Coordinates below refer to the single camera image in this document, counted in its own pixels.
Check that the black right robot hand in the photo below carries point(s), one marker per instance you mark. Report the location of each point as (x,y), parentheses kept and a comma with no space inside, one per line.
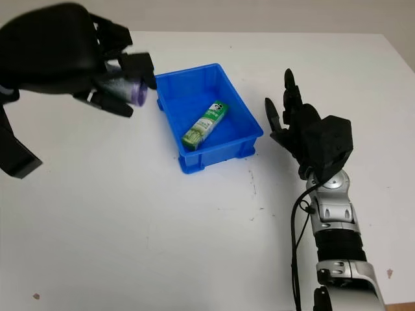
(301,129)

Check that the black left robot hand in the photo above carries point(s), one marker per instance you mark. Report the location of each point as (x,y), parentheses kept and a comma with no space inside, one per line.
(52,48)

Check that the silver purple garbage bag roll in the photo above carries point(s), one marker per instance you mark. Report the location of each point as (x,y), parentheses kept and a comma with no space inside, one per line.
(129,90)

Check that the green rectangular box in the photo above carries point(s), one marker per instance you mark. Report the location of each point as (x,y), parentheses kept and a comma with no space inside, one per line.
(204,124)

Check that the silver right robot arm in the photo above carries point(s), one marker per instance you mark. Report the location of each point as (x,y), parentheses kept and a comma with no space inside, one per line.
(340,233)

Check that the blue plastic tray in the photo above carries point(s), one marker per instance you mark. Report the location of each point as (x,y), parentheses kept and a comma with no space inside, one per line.
(227,152)

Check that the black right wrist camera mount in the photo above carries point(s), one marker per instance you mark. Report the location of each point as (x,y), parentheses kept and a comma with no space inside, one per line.
(334,145)

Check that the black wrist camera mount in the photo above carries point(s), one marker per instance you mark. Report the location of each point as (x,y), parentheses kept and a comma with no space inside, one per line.
(16,152)
(334,145)

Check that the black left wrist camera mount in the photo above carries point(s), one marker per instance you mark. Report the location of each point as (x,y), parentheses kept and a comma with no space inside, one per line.
(16,152)

